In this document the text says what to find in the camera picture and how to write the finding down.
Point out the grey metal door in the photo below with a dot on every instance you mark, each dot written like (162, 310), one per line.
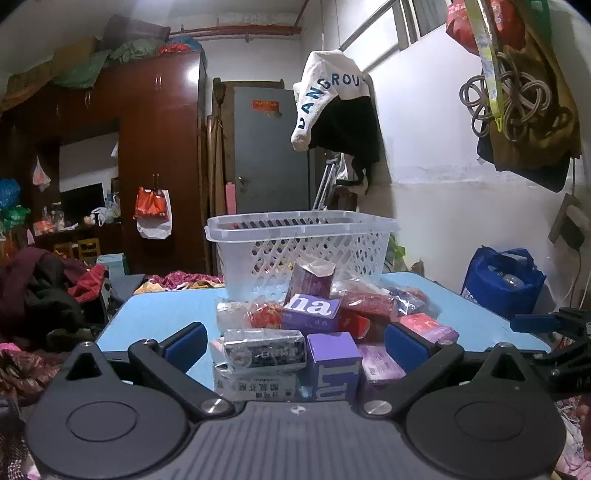
(270, 147)

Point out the black hanging garment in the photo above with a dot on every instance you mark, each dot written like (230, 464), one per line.
(348, 131)

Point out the wall power socket with plug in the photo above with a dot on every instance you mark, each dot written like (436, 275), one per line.
(569, 221)

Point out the white plastic lattice basket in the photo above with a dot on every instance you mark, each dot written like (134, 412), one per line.
(300, 249)

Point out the small red box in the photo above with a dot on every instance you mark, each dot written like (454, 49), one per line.
(354, 324)

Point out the light purple pack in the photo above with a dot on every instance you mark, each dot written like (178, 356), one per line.
(378, 364)

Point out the black television screen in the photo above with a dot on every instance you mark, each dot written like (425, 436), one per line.
(82, 198)

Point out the purple box with white letters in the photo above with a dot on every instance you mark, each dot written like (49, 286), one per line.
(310, 311)

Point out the maroon open-top box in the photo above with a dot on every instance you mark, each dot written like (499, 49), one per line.
(310, 279)

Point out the pink pack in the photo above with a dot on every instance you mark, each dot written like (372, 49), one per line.
(425, 325)

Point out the dark wrapped pack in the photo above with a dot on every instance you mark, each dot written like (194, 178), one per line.
(408, 300)

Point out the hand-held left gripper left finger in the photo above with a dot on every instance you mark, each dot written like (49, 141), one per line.
(187, 344)

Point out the metal crutches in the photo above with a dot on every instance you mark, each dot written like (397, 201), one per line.
(325, 182)

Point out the olive hanging bag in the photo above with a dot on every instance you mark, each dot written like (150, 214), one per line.
(538, 124)

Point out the red hanging plastic bag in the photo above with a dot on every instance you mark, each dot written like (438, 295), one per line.
(485, 21)

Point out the plain purple box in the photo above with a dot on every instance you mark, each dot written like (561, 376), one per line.
(333, 364)

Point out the brown wooden wardrobe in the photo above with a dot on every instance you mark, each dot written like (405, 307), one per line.
(152, 152)

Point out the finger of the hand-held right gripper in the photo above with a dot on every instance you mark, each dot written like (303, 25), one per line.
(561, 357)
(533, 323)

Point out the large red wrapped pack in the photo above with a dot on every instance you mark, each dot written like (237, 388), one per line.
(369, 297)

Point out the white pack with dark print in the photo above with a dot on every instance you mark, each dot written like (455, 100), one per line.
(256, 385)

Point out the white wrapped pack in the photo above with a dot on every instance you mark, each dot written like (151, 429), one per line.
(231, 314)

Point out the orange and white plastic bag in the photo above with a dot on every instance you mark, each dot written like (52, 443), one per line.
(152, 210)

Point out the black silver pack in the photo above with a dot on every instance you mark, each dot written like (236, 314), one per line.
(261, 350)

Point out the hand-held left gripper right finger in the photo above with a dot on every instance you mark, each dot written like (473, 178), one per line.
(406, 346)

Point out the blue fabric bag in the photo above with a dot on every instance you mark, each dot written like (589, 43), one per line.
(501, 277)

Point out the pile of dark clothes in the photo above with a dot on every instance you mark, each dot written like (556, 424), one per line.
(44, 295)

